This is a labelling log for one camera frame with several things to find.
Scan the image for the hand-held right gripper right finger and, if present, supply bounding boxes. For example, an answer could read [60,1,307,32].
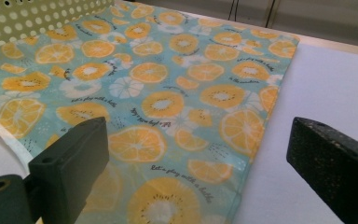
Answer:
[286,117,358,224]

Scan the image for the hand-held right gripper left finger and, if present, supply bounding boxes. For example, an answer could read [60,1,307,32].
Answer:
[27,116,110,224]

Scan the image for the citrus print teal cloth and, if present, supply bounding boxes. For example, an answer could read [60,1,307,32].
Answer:
[0,0,301,224]

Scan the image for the pale yellow perforated basket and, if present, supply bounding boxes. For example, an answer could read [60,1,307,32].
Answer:
[0,0,116,51]

